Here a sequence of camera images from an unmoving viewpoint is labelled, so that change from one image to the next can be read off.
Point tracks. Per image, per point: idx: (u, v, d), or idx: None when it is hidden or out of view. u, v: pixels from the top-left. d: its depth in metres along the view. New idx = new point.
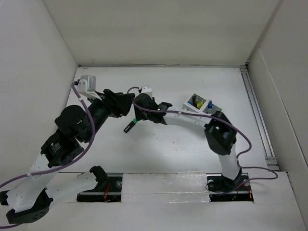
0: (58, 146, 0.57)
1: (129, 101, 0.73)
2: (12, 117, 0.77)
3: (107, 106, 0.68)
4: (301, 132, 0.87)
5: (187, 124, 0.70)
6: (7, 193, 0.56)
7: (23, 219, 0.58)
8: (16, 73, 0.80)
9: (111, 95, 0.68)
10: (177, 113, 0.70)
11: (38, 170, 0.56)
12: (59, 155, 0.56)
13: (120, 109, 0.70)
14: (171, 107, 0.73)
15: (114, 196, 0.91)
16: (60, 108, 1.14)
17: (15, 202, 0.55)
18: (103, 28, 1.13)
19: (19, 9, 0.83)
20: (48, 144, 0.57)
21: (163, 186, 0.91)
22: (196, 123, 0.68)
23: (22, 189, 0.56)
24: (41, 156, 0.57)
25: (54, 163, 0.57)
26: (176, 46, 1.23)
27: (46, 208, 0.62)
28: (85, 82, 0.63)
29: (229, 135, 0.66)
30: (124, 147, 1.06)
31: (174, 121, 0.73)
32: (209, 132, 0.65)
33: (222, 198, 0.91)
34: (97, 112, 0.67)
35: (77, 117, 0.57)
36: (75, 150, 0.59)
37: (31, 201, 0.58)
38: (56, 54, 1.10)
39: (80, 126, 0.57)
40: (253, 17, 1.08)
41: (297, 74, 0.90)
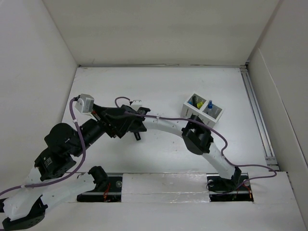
0: (50, 161, 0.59)
1: (126, 123, 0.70)
2: (12, 118, 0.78)
3: (101, 126, 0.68)
4: (301, 133, 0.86)
5: (167, 128, 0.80)
6: (4, 202, 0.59)
7: (19, 225, 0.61)
8: (16, 74, 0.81)
9: (109, 118, 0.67)
10: (156, 118, 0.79)
11: (32, 182, 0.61)
12: (50, 170, 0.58)
13: (116, 131, 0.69)
14: (149, 112, 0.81)
15: (114, 195, 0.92)
16: (60, 108, 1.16)
17: (11, 211, 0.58)
18: (103, 29, 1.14)
19: (18, 9, 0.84)
20: (42, 159, 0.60)
21: (163, 186, 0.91)
22: (174, 127, 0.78)
23: (18, 199, 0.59)
24: (35, 169, 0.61)
25: (46, 176, 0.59)
26: (176, 46, 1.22)
27: (42, 215, 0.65)
28: (82, 103, 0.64)
29: (204, 136, 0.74)
30: (124, 147, 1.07)
31: (153, 125, 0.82)
32: (186, 135, 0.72)
33: (222, 198, 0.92)
34: (90, 131, 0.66)
35: (65, 135, 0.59)
36: (66, 166, 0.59)
37: (26, 209, 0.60)
38: (56, 55, 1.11)
39: (68, 144, 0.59)
40: (253, 16, 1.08)
41: (297, 73, 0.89)
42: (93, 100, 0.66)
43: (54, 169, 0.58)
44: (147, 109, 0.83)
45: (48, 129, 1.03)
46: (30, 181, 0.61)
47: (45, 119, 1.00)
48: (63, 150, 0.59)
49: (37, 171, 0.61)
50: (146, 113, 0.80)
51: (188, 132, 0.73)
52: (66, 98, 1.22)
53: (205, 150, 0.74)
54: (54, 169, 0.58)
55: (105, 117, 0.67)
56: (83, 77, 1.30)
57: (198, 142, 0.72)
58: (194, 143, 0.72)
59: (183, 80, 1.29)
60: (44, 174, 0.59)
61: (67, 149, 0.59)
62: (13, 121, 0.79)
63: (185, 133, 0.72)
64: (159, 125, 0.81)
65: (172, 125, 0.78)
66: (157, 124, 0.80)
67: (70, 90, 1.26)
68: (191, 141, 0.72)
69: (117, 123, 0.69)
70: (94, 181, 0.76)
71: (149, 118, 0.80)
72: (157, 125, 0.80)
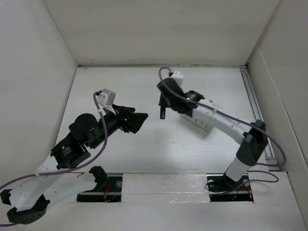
0: (69, 150, 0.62)
1: (142, 117, 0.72)
2: (12, 118, 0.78)
3: (119, 120, 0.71)
4: (301, 132, 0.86)
5: (221, 125, 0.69)
6: (11, 192, 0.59)
7: (22, 219, 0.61)
8: (16, 73, 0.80)
9: (128, 112, 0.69)
10: (212, 110, 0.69)
11: (46, 170, 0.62)
12: (70, 159, 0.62)
13: (131, 126, 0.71)
14: (202, 99, 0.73)
15: (114, 196, 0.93)
16: (60, 109, 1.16)
17: (19, 200, 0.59)
18: (103, 28, 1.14)
19: (18, 9, 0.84)
20: (59, 147, 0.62)
21: (163, 186, 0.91)
22: (233, 128, 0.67)
23: (27, 189, 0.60)
24: (51, 158, 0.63)
25: (62, 165, 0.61)
26: (176, 46, 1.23)
27: (44, 210, 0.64)
28: (105, 96, 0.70)
29: (262, 147, 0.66)
30: (124, 147, 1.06)
31: (205, 117, 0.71)
32: (247, 142, 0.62)
33: (222, 198, 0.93)
34: (109, 124, 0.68)
35: (90, 124, 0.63)
36: (83, 155, 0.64)
37: (32, 200, 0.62)
38: (56, 55, 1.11)
39: (91, 134, 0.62)
40: (253, 16, 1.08)
41: (298, 73, 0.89)
42: (114, 96, 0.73)
43: (73, 157, 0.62)
44: (193, 92, 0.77)
45: (48, 129, 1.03)
46: (44, 169, 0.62)
47: (45, 120, 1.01)
48: (85, 139, 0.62)
49: (53, 160, 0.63)
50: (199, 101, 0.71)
51: (250, 138, 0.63)
52: (66, 98, 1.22)
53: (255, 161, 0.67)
54: (73, 157, 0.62)
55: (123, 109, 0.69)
56: (83, 78, 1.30)
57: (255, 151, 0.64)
58: (251, 151, 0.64)
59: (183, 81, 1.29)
60: (60, 163, 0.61)
61: (89, 139, 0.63)
62: (13, 121, 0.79)
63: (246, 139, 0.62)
64: (211, 120, 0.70)
65: (230, 124, 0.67)
66: (211, 119, 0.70)
67: (70, 90, 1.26)
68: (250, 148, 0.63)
69: (133, 118, 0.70)
70: (94, 180, 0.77)
71: (203, 107, 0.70)
72: (210, 118, 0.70)
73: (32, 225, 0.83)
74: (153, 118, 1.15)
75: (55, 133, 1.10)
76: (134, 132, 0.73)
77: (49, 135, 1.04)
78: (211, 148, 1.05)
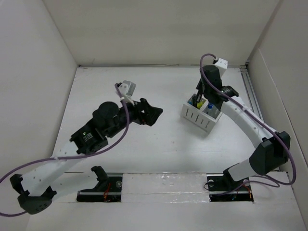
0: (90, 136, 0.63)
1: (157, 112, 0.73)
2: (12, 118, 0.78)
3: (137, 112, 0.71)
4: (301, 133, 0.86)
5: (244, 125, 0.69)
6: (23, 176, 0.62)
7: (30, 206, 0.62)
8: (16, 73, 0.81)
9: (147, 104, 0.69)
10: (241, 108, 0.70)
11: (64, 155, 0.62)
12: (90, 144, 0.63)
13: (148, 118, 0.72)
14: (237, 96, 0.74)
15: (114, 196, 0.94)
16: (60, 109, 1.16)
17: (32, 185, 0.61)
18: (103, 28, 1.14)
19: (19, 9, 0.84)
20: (80, 133, 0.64)
21: (163, 186, 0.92)
22: (254, 130, 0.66)
23: (42, 173, 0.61)
24: (70, 142, 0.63)
25: (82, 150, 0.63)
26: (176, 46, 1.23)
27: (49, 200, 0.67)
28: (126, 86, 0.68)
29: (276, 160, 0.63)
30: (124, 147, 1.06)
31: (232, 113, 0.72)
32: (264, 147, 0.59)
33: (222, 198, 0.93)
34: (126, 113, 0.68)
35: (113, 112, 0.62)
36: (102, 141, 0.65)
37: (44, 186, 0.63)
38: (56, 55, 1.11)
39: (113, 121, 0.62)
40: (253, 16, 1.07)
41: (298, 73, 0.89)
42: (134, 87, 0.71)
43: (94, 143, 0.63)
44: (230, 87, 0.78)
45: (48, 129, 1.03)
46: (63, 153, 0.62)
47: (45, 120, 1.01)
48: (106, 126, 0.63)
49: (72, 145, 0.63)
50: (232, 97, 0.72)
51: (267, 143, 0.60)
52: (66, 98, 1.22)
53: (265, 171, 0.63)
54: (94, 143, 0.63)
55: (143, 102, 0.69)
56: (83, 78, 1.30)
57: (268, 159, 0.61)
58: (264, 158, 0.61)
59: (183, 81, 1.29)
60: (81, 147, 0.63)
61: (109, 126, 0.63)
62: (13, 121, 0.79)
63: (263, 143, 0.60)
64: (237, 117, 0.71)
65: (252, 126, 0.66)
66: (237, 115, 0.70)
67: (70, 90, 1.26)
68: (263, 154, 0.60)
69: (151, 111, 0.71)
70: (96, 178, 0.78)
71: (233, 103, 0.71)
72: (236, 115, 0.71)
73: (32, 225, 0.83)
74: None
75: (55, 133, 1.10)
76: (150, 124, 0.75)
77: (48, 135, 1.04)
78: (211, 147, 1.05)
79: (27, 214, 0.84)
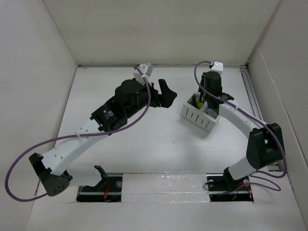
0: (111, 114, 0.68)
1: (173, 96, 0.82)
2: (12, 118, 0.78)
3: (156, 95, 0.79)
4: (301, 133, 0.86)
5: (238, 122, 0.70)
6: (44, 155, 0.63)
7: (49, 185, 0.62)
8: (16, 73, 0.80)
9: (165, 86, 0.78)
10: (234, 107, 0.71)
11: (86, 132, 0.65)
12: (112, 121, 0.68)
13: (165, 100, 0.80)
14: (232, 100, 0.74)
15: (114, 196, 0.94)
16: (60, 109, 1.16)
17: (55, 162, 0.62)
18: (103, 28, 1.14)
19: (19, 9, 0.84)
20: (101, 111, 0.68)
21: (163, 186, 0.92)
22: (246, 123, 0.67)
23: (64, 151, 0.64)
24: (91, 120, 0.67)
25: (105, 127, 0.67)
26: (176, 46, 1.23)
27: (68, 182, 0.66)
28: (145, 66, 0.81)
29: (272, 152, 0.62)
30: (124, 147, 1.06)
31: (227, 114, 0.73)
32: (254, 136, 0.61)
33: (223, 198, 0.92)
34: (143, 95, 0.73)
35: (136, 88, 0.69)
36: (122, 119, 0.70)
37: (66, 164, 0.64)
38: (56, 55, 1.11)
39: (134, 98, 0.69)
40: (253, 17, 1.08)
41: (298, 73, 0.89)
42: (151, 68, 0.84)
43: (114, 121, 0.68)
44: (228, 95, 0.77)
45: (47, 129, 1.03)
46: (84, 131, 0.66)
47: (45, 120, 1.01)
48: (128, 104, 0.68)
49: (93, 122, 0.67)
50: (227, 99, 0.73)
51: (257, 134, 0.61)
52: (66, 98, 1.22)
53: (261, 165, 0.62)
54: (115, 121, 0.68)
55: (162, 83, 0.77)
56: (83, 78, 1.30)
57: (261, 150, 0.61)
58: (257, 148, 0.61)
59: (183, 81, 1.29)
60: (103, 125, 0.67)
61: (131, 103, 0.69)
62: (13, 121, 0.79)
63: (253, 132, 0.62)
64: (232, 116, 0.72)
65: (245, 121, 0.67)
66: (231, 114, 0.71)
67: (70, 90, 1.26)
68: (255, 144, 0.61)
69: (168, 93, 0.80)
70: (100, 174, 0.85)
71: (228, 105, 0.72)
72: (230, 114, 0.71)
73: (32, 225, 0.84)
74: (153, 118, 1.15)
75: (55, 133, 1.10)
76: (165, 107, 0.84)
77: (48, 134, 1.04)
78: (211, 148, 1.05)
79: (28, 214, 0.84)
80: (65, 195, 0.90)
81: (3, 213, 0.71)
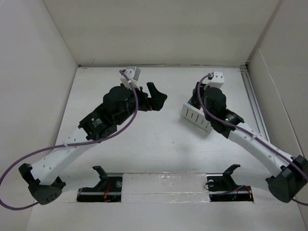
0: (99, 121, 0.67)
1: (163, 98, 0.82)
2: (12, 118, 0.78)
3: (145, 98, 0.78)
4: (301, 133, 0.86)
5: (257, 153, 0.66)
6: (33, 165, 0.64)
7: (41, 195, 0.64)
8: (16, 74, 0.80)
9: (154, 88, 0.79)
10: (251, 136, 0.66)
11: (74, 141, 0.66)
12: (100, 129, 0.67)
13: (156, 103, 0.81)
14: (242, 123, 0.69)
15: (114, 196, 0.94)
16: (60, 109, 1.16)
17: (43, 173, 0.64)
18: (103, 28, 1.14)
19: (19, 9, 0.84)
20: (89, 118, 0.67)
21: (163, 186, 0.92)
22: (270, 158, 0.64)
23: (52, 161, 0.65)
24: (79, 129, 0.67)
25: (93, 136, 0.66)
26: (176, 46, 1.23)
27: (59, 190, 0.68)
28: (132, 70, 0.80)
29: (299, 185, 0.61)
30: (124, 146, 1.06)
31: (242, 142, 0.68)
32: (286, 178, 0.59)
33: (223, 198, 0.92)
34: (132, 100, 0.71)
35: (124, 96, 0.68)
36: (111, 126, 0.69)
37: (55, 173, 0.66)
38: (56, 55, 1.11)
39: (123, 105, 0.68)
40: (253, 16, 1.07)
41: (298, 73, 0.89)
42: (139, 71, 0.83)
43: (103, 129, 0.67)
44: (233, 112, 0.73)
45: (47, 129, 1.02)
46: (72, 140, 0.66)
47: (45, 120, 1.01)
48: (117, 111, 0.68)
49: (81, 131, 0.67)
50: (238, 125, 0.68)
51: (287, 172, 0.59)
52: (66, 98, 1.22)
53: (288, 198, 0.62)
54: (103, 128, 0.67)
55: (151, 86, 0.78)
56: (83, 78, 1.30)
57: (290, 188, 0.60)
58: (288, 188, 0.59)
59: (183, 81, 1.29)
60: (91, 134, 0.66)
61: (120, 110, 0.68)
62: (13, 121, 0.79)
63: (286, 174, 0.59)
64: (248, 146, 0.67)
65: (267, 155, 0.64)
66: (249, 144, 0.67)
67: (70, 90, 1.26)
68: (285, 185, 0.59)
69: (158, 96, 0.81)
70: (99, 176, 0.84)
71: (241, 131, 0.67)
72: (246, 143, 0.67)
73: (32, 224, 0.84)
74: (153, 118, 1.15)
75: (55, 133, 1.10)
76: (157, 109, 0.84)
77: (48, 135, 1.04)
78: (211, 148, 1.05)
79: (28, 215, 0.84)
80: (65, 195, 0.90)
81: (3, 213, 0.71)
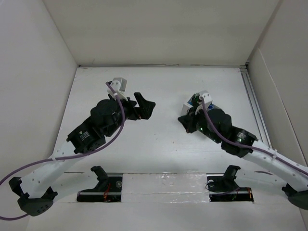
0: (87, 134, 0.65)
1: (151, 106, 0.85)
2: (12, 118, 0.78)
3: (133, 108, 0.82)
4: (301, 133, 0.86)
5: (279, 172, 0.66)
6: (22, 179, 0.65)
7: (31, 208, 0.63)
8: (16, 73, 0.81)
9: (141, 97, 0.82)
10: (272, 156, 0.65)
11: (62, 155, 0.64)
12: (88, 142, 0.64)
13: (143, 111, 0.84)
14: (255, 141, 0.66)
15: (114, 196, 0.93)
16: (60, 109, 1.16)
17: (32, 186, 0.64)
18: (103, 29, 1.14)
19: (19, 10, 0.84)
20: (77, 132, 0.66)
21: (163, 186, 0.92)
22: (294, 176, 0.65)
23: (40, 175, 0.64)
24: (68, 143, 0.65)
25: (81, 149, 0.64)
26: (176, 46, 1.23)
27: (50, 201, 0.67)
28: (118, 83, 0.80)
29: None
30: (124, 146, 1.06)
31: (262, 162, 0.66)
32: None
33: (223, 198, 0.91)
34: (118, 113, 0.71)
35: (112, 109, 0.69)
36: (100, 139, 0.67)
37: (44, 186, 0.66)
38: (56, 55, 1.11)
39: (111, 118, 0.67)
40: (253, 17, 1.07)
41: (298, 73, 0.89)
42: (125, 83, 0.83)
43: (91, 142, 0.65)
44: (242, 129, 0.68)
45: (47, 129, 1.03)
46: (60, 154, 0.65)
47: (45, 120, 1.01)
48: (104, 124, 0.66)
49: (69, 145, 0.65)
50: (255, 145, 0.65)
51: None
52: (66, 98, 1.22)
53: None
54: (91, 141, 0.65)
55: (138, 96, 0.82)
56: (83, 78, 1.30)
57: None
58: None
59: (183, 81, 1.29)
60: (79, 147, 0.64)
61: (108, 123, 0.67)
62: (13, 121, 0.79)
63: None
64: (270, 166, 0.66)
65: (291, 173, 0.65)
66: (271, 165, 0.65)
67: (70, 90, 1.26)
68: None
69: (146, 105, 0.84)
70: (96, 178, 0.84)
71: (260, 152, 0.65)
72: (267, 164, 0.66)
73: (33, 224, 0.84)
74: (153, 118, 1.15)
75: (55, 133, 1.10)
76: (146, 118, 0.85)
77: (48, 135, 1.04)
78: (211, 148, 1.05)
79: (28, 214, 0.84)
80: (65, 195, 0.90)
81: None
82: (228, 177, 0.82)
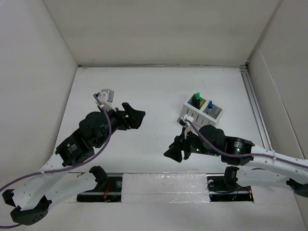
0: (75, 147, 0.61)
1: (141, 114, 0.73)
2: (12, 118, 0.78)
3: (121, 118, 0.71)
4: (301, 133, 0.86)
5: (282, 171, 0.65)
6: (14, 192, 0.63)
7: (24, 218, 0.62)
8: (16, 73, 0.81)
9: (130, 108, 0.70)
10: (272, 158, 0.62)
11: (52, 168, 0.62)
12: (76, 155, 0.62)
13: (132, 121, 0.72)
14: (254, 147, 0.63)
15: (114, 195, 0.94)
16: (60, 109, 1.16)
17: (23, 199, 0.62)
18: (103, 28, 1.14)
19: (19, 9, 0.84)
20: (65, 144, 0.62)
21: (163, 186, 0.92)
22: (296, 173, 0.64)
23: (32, 187, 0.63)
24: (56, 155, 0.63)
25: (68, 163, 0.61)
26: (175, 46, 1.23)
27: (45, 210, 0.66)
28: (105, 93, 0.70)
29: None
30: (123, 146, 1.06)
31: (264, 166, 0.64)
32: None
33: (223, 198, 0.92)
34: (106, 125, 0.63)
35: (101, 121, 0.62)
36: (89, 151, 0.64)
37: (37, 198, 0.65)
38: (56, 55, 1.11)
39: (100, 131, 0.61)
40: (253, 17, 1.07)
41: (298, 73, 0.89)
42: (113, 93, 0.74)
43: (79, 154, 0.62)
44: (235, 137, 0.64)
45: (47, 129, 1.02)
46: (49, 167, 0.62)
47: (45, 120, 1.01)
48: (93, 136, 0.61)
49: (57, 157, 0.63)
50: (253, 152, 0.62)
51: None
52: (66, 98, 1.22)
53: None
54: (79, 153, 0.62)
55: (126, 107, 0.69)
56: (83, 78, 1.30)
57: None
58: None
59: (183, 81, 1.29)
60: (67, 160, 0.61)
61: (96, 135, 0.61)
62: (13, 121, 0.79)
63: None
64: (272, 167, 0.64)
65: (294, 170, 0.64)
66: (272, 166, 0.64)
67: (70, 89, 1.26)
68: None
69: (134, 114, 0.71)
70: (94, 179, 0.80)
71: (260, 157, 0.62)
72: (269, 166, 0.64)
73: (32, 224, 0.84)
74: (153, 118, 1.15)
75: (55, 133, 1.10)
76: (135, 127, 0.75)
77: (48, 135, 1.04)
78: None
79: None
80: None
81: None
82: (228, 177, 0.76)
